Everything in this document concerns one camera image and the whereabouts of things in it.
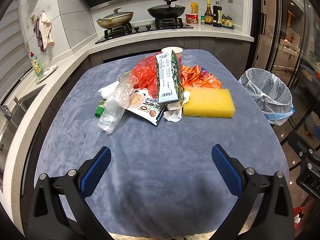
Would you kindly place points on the paper cup with red print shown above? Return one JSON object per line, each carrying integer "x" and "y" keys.
{"x": 177, "y": 50}

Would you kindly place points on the chrome faucet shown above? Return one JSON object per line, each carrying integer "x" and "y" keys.
{"x": 6, "y": 112}

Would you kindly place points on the black wok with lid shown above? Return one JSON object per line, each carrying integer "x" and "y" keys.
{"x": 167, "y": 11}

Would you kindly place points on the dark soy sauce bottle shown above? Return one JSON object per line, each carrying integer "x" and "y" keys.
{"x": 217, "y": 16}

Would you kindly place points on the steel kitchen sink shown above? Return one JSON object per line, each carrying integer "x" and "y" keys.
{"x": 10, "y": 127}

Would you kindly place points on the white oatmeal food packet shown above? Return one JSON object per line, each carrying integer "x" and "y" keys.
{"x": 145, "y": 106}

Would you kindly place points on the small green-lid spice jar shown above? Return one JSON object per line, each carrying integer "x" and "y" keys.
{"x": 202, "y": 20}

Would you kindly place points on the glass sliding door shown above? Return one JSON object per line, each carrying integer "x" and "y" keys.
{"x": 286, "y": 39}

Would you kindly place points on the trash bin with clear liner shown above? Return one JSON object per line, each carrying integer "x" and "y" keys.
{"x": 270, "y": 93}

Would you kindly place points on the green dish soap bottle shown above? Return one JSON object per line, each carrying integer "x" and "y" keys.
{"x": 36, "y": 64}

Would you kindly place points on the black gas stove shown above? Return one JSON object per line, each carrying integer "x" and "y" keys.
{"x": 128, "y": 29}

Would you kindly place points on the red plastic bag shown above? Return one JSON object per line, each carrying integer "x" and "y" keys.
{"x": 146, "y": 73}

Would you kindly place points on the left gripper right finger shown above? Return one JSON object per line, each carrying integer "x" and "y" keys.
{"x": 274, "y": 219}

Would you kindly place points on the brown sauce bottle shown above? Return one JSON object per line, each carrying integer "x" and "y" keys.
{"x": 208, "y": 15}

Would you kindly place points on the green white milk carton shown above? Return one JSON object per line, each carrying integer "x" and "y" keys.
{"x": 169, "y": 81}

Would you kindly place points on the condiment jar set on tray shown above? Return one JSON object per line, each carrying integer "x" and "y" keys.
{"x": 227, "y": 22}

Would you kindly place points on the orange snack wrapper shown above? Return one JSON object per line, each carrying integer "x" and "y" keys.
{"x": 197, "y": 76}

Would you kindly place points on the white paper towel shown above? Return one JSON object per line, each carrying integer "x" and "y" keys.
{"x": 174, "y": 112}

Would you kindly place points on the beige frying pan with lid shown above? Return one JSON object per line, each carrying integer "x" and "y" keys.
{"x": 116, "y": 19}

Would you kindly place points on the clear crushed plastic bottle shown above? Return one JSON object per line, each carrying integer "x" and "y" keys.
{"x": 116, "y": 103}

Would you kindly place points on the yellow sponge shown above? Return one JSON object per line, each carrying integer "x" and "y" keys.
{"x": 209, "y": 102}

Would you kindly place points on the white plate on counter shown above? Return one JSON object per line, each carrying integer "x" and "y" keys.
{"x": 46, "y": 73}

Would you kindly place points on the red instant noodle cup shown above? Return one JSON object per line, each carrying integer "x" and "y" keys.
{"x": 192, "y": 18}

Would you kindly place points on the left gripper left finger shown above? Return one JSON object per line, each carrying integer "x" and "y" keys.
{"x": 47, "y": 218}

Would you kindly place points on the yellow seasoning packet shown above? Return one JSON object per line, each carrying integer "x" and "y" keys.
{"x": 194, "y": 7}

